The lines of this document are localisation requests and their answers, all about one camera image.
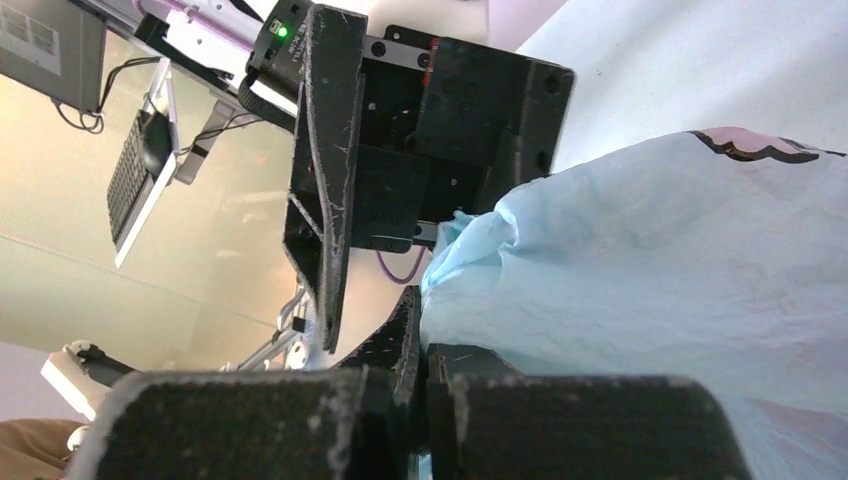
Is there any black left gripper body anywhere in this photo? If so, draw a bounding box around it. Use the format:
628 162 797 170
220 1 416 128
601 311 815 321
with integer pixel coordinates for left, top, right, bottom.
351 25 575 253

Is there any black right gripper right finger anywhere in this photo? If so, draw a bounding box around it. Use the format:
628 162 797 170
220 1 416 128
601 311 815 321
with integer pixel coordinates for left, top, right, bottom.
427 344 751 479

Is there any black keyboard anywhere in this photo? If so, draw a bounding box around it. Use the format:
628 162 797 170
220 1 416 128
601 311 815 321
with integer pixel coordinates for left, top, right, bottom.
107 110 176 267

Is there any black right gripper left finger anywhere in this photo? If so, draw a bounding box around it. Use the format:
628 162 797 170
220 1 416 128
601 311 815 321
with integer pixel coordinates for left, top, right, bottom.
67 286 421 479

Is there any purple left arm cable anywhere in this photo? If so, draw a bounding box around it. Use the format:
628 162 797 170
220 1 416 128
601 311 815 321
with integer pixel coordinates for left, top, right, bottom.
376 246 429 286

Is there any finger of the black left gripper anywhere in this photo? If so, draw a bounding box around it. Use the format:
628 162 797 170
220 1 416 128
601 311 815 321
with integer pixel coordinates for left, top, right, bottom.
283 4 367 353

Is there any grey computer box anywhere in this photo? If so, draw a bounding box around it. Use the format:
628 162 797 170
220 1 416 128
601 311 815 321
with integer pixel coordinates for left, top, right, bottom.
1 0 107 113

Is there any light blue printed plastic bag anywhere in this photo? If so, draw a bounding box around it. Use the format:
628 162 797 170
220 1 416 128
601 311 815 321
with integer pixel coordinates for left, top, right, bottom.
421 127 847 479

